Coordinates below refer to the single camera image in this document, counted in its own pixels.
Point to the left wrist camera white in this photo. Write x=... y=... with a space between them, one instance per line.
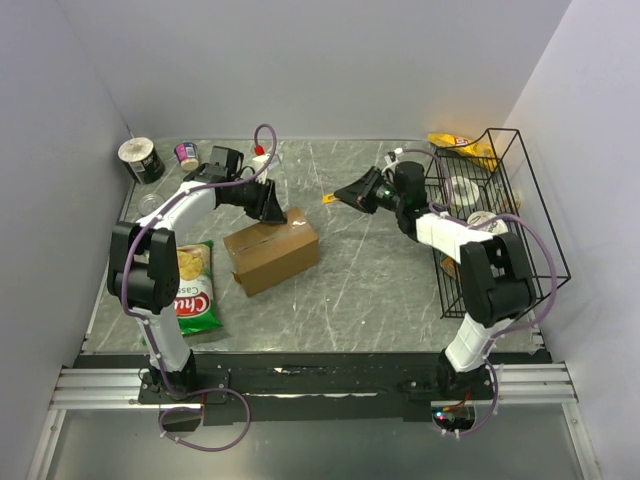
x=261 y=157

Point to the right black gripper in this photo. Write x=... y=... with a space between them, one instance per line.
x=358 y=193

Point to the yellow utility knife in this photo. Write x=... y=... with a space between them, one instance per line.
x=329 y=199

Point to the black wire rack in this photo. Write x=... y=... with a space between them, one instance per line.
x=513 y=188

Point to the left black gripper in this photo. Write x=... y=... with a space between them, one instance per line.
x=267 y=208

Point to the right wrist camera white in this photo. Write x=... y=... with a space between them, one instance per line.
x=392 y=159

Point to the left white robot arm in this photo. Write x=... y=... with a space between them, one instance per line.
x=144 y=264

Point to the yellow chips bag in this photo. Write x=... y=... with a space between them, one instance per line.
x=479 y=153

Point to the green Chuba chips bag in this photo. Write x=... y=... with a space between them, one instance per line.
x=195 y=305

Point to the brown cardboard express box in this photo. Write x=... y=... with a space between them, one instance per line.
x=264 y=256

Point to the aluminium rail frame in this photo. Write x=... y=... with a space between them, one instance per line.
x=120 y=389

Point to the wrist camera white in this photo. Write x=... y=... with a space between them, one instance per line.
x=261 y=157
x=392 y=159

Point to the black cylindrical snack can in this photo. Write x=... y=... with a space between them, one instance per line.
x=141 y=160

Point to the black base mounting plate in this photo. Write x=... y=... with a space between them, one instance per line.
x=232 y=387

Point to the tin food can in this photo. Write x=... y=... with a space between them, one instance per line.
x=149 y=203

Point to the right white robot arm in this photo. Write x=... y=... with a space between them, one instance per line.
x=494 y=272

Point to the green packet in rack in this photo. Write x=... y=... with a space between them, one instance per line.
x=448 y=266

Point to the purple yogurt cup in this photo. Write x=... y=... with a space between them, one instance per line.
x=187 y=156

